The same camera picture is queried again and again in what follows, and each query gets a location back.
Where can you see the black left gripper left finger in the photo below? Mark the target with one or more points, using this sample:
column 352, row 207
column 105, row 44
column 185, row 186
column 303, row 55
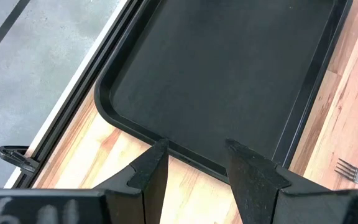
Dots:
column 148, row 186

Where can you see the black aluminium table frame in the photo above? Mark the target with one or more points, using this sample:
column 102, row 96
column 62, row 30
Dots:
column 82, row 93

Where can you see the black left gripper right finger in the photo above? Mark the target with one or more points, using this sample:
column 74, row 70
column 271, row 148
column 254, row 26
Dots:
column 253, row 186

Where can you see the black plastic tray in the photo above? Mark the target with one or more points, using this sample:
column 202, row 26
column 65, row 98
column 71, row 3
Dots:
column 213, row 77

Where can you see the black frame clamp bracket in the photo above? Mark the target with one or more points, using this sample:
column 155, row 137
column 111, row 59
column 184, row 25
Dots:
column 14, row 157

